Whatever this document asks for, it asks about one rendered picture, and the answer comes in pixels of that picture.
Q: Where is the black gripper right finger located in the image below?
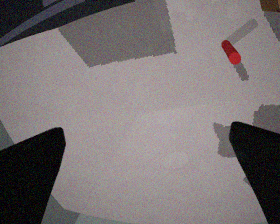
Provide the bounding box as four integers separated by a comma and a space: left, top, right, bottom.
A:
229, 121, 280, 224

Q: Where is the dark red peg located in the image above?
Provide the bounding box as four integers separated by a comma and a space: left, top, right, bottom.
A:
221, 40, 241, 64

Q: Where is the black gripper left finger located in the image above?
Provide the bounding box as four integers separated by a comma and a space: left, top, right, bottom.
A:
0, 128, 67, 224

